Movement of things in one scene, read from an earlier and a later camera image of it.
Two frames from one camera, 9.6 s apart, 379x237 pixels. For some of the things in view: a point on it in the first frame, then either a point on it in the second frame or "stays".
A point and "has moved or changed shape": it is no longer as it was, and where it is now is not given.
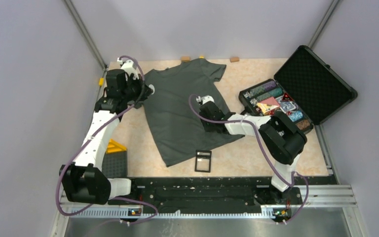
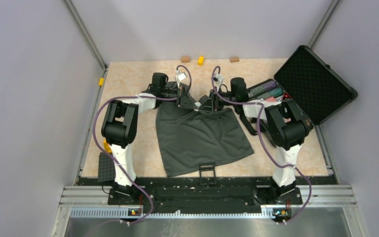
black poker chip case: [305, 88] stays
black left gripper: [138, 82] -> [183, 101]
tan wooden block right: [234, 59] stays
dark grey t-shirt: [176, 128] has moved or changed shape
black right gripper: [207, 128] -> [211, 104]
